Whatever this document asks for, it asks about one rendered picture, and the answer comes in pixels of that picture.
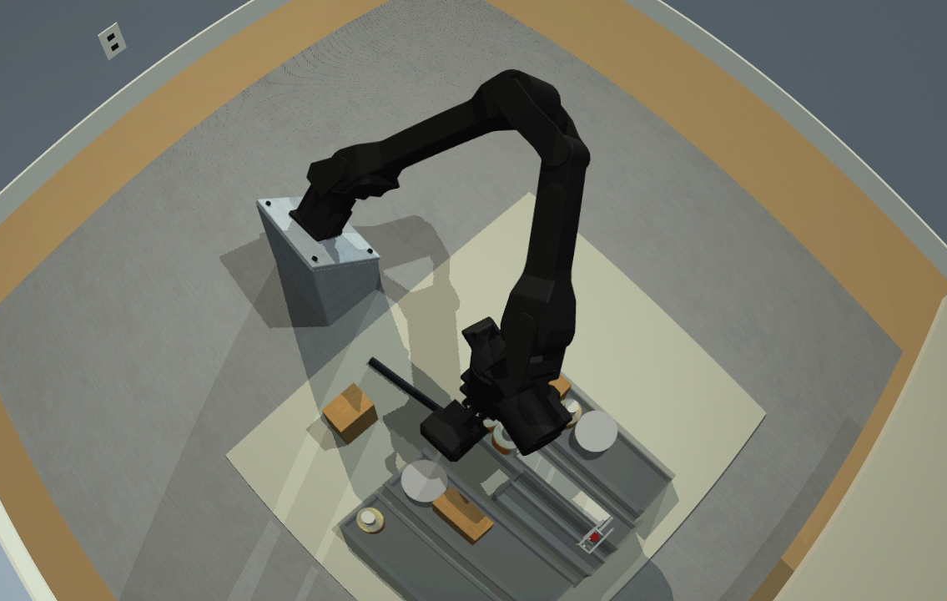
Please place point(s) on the black cylinder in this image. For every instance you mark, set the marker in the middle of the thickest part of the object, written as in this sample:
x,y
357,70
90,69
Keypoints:
x,y
382,369

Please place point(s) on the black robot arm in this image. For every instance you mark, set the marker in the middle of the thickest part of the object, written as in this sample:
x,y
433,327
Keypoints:
x,y
540,314

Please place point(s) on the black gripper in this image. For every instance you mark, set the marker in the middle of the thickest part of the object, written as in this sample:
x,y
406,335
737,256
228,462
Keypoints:
x,y
453,431

